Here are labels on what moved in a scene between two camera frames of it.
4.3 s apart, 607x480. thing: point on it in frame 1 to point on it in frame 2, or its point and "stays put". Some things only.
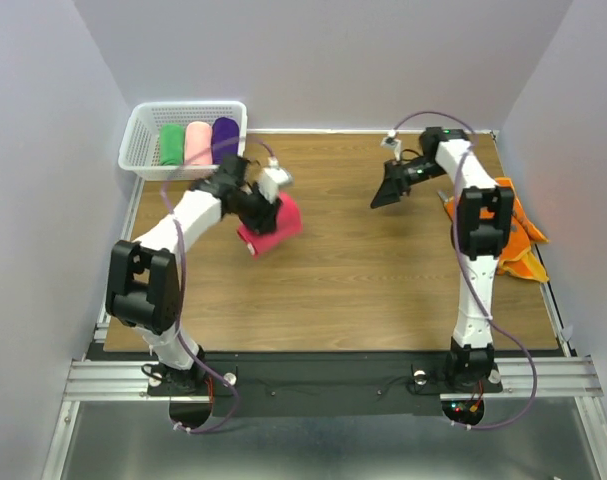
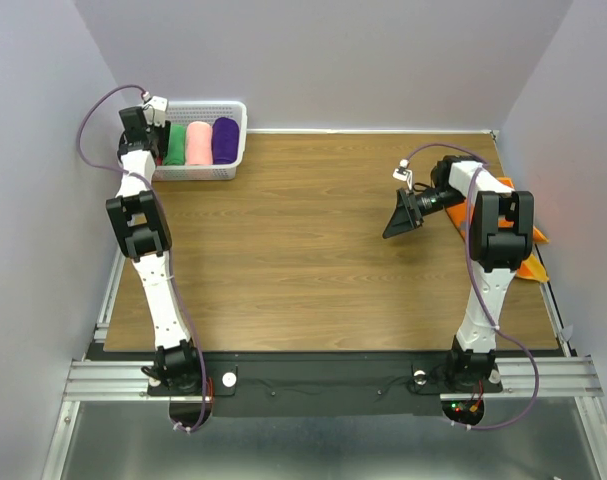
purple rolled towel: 223,129 stays put
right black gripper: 390,188 to 404,218
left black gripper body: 253,208 to 159,135
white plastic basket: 140,148 stays put
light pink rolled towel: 198,137 stays put
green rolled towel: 171,145 stays put
